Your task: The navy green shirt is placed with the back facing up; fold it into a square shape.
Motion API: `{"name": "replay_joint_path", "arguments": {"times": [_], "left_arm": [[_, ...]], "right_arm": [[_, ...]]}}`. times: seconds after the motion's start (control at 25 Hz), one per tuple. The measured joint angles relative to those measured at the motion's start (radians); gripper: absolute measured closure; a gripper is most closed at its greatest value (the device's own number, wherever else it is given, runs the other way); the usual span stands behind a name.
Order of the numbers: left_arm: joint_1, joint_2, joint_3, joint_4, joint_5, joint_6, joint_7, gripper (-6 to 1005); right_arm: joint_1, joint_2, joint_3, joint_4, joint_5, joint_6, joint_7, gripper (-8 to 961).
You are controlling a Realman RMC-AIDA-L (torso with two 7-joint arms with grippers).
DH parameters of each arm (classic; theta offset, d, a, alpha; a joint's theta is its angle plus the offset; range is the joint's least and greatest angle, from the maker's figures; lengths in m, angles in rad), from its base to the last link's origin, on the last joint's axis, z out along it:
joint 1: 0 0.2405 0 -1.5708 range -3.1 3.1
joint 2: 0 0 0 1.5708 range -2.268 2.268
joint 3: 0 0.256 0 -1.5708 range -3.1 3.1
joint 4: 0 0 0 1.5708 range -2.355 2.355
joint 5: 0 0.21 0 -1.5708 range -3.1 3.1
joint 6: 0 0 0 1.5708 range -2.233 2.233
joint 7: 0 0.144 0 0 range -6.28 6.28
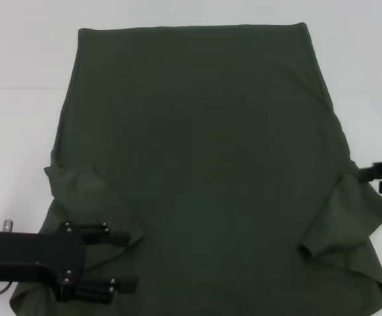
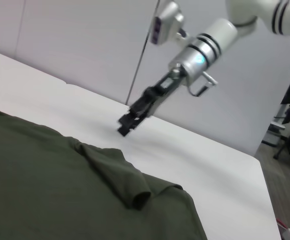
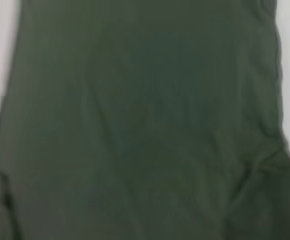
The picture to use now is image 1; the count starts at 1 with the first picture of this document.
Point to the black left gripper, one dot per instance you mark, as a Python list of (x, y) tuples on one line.
[(29, 253)]

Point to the dark green shirt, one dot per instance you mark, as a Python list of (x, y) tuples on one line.
[(204, 148)]

